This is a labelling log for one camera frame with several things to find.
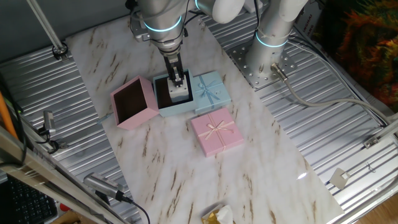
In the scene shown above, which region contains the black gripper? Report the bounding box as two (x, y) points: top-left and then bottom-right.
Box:
(160, 50), (187, 88)

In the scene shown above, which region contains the grey push button switch box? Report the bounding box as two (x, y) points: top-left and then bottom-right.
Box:
(167, 77), (191, 104)

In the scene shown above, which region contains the pink gift box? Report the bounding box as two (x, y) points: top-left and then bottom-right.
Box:
(110, 75), (160, 131)

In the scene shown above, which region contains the blue open gift box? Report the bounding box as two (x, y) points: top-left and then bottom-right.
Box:
(152, 68), (198, 118)

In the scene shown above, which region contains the blue box lid with bow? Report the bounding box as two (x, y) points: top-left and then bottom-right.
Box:
(192, 70), (233, 115)

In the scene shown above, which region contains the pink box lid with bow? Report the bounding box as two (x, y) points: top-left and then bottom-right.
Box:
(190, 107), (245, 158)

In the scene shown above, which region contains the white marble pattern mat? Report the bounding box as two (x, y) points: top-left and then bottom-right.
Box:
(65, 0), (345, 224)

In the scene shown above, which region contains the metal pole with round foot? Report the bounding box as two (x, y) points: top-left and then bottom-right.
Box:
(26, 0), (68, 60)

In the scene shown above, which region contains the gold tissue pack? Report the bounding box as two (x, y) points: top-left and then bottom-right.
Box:
(201, 204), (234, 224)

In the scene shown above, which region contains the orange tube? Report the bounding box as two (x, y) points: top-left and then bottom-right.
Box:
(0, 91), (18, 139)

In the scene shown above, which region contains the colourful orange green cloth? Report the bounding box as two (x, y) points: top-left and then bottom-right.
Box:
(313, 0), (398, 113)

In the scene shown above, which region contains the black keyboard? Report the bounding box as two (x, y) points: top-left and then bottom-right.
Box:
(6, 175), (58, 224)

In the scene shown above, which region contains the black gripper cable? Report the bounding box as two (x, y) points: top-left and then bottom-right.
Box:
(182, 0), (205, 39)

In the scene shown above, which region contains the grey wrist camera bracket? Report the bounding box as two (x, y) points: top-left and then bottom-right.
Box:
(129, 17), (152, 43)

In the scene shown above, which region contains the perforated metal robot base plate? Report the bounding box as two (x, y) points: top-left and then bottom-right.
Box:
(226, 40), (298, 91)

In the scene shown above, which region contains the ribbed silver camera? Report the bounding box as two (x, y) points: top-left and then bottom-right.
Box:
(83, 172), (125, 202)

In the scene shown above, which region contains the small camera on clamp mount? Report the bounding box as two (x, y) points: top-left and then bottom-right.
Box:
(42, 110), (57, 137)

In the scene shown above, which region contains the black camera cable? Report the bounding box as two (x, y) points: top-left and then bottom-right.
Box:
(123, 195), (152, 224)

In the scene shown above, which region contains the thick grey cable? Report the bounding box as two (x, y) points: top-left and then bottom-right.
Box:
(270, 62), (398, 125)

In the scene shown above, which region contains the small metal bracket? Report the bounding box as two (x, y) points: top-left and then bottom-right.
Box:
(363, 136), (380, 149)

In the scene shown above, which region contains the short aluminium frame bar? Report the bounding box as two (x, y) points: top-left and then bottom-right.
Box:
(369, 118), (398, 141)

